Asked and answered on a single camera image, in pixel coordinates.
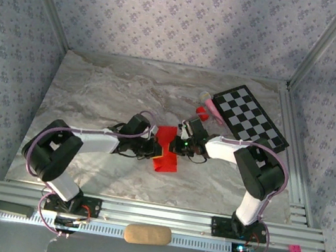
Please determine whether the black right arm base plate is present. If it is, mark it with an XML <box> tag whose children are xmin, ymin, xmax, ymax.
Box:
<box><xmin>208</xmin><ymin>215</ymin><xmax>270</xmax><ymax>246</ymax></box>

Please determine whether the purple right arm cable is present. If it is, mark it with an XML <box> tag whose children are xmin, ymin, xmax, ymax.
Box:
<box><xmin>199</xmin><ymin>135</ymin><xmax>295</xmax><ymax>252</ymax></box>

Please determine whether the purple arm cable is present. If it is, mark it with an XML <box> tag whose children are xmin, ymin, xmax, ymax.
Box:
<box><xmin>199</xmin><ymin>135</ymin><xmax>295</xmax><ymax>252</ymax></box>
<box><xmin>15</xmin><ymin>93</ymin><xmax>162</xmax><ymax>251</ymax></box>

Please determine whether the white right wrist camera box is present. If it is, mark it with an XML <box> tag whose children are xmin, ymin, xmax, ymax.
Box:
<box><xmin>180</xmin><ymin>120</ymin><xmax>193</xmax><ymax>139</ymax></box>

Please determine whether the black grey chessboard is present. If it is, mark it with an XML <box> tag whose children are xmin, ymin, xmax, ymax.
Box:
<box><xmin>205</xmin><ymin>80</ymin><xmax>299</xmax><ymax>159</ymax></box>

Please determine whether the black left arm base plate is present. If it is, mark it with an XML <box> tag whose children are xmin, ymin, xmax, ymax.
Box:
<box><xmin>42</xmin><ymin>189</ymin><xmax>103</xmax><ymax>220</ymax></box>

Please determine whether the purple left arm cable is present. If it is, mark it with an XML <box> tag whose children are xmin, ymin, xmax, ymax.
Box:
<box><xmin>15</xmin><ymin>93</ymin><xmax>162</xmax><ymax>251</ymax></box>

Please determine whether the small red block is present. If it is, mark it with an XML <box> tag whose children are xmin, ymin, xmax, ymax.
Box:
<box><xmin>194</xmin><ymin>105</ymin><xmax>212</xmax><ymax>122</ymax></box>

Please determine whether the aluminium frame post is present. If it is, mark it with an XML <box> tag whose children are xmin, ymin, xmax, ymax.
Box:
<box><xmin>287</xmin><ymin>0</ymin><xmax>336</xmax><ymax>94</ymax></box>
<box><xmin>8</xmin><ymin>0</ymin><xmax>80</xmax><ymax>52</ymax></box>

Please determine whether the tan oval pad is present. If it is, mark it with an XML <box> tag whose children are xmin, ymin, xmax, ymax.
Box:
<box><xmin>122</xmin><ymin>220</ymin><xmax>174</xmax><ymax>250</ymax></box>

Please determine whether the black flat bar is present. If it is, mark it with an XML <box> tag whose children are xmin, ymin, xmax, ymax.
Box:
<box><xmin>0</xmin><ymin>200</ymin><xmax>34</xmax><ymax>219</ymax></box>

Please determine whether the slotted grey cable duct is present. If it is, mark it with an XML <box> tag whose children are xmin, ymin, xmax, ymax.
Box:
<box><xmin>0</xmin><ymin>203</ymin><xmax>261</xmax><ymax>252</ymax></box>

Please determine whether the pink toy microphone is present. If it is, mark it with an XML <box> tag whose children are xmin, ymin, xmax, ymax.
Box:
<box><xmin>195</xmin><ymin>90</ymin><xmax>229</xmax><ymax>126</ymax></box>

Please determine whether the aluminium side rail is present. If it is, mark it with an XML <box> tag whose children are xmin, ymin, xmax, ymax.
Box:
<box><xmin>257</xmin><ymin>88</ymin><xmax>332</xmax><ymax>228</ymax></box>

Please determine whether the long aluminium mounting rail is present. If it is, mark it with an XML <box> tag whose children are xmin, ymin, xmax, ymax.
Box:
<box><xmin>0</xmin><ymin>178</ymin><xmax>330</xmax><ymax>252</ymax></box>

